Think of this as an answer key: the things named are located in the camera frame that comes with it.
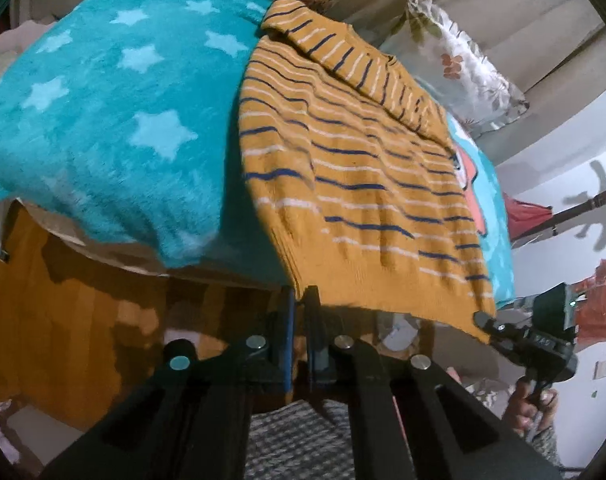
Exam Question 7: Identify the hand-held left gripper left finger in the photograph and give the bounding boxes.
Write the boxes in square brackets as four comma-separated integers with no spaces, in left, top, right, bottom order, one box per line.
[38,286,297,480]

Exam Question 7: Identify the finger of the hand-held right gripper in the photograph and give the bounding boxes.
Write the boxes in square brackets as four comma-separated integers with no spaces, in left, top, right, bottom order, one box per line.
[473,311,526,356]

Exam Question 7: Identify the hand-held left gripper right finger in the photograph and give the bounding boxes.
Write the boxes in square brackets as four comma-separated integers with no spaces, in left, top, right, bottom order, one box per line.
[304,286,564,480]

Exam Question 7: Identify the mustard striped knit sweater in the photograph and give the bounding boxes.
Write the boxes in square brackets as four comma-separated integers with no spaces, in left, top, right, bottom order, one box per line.
[238,0,498,346]

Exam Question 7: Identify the person's right forearm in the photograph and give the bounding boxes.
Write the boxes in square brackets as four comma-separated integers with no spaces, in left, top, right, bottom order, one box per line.
[525,422,566,467]

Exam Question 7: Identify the person's right hand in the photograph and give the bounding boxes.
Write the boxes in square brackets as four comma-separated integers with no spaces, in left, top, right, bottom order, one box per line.
[502,377,560,437]

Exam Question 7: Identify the red plastic bag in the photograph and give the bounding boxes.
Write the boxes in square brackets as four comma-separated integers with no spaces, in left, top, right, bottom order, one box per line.
[574,258,606,344]

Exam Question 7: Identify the person's checkered clothing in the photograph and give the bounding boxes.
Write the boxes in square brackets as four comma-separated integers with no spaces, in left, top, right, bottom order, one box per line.
[244,399,358,480]

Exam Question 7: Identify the white leaf print pillow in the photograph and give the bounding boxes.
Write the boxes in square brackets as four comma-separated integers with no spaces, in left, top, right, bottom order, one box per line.
[378,0,531,136]

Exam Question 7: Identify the teal star printed blanket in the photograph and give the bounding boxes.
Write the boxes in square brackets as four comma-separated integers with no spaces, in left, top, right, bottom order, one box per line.
[0,0,516,311]

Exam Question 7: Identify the beige fabric backrest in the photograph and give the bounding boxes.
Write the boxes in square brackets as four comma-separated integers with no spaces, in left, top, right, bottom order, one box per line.
[328,0,606,163]

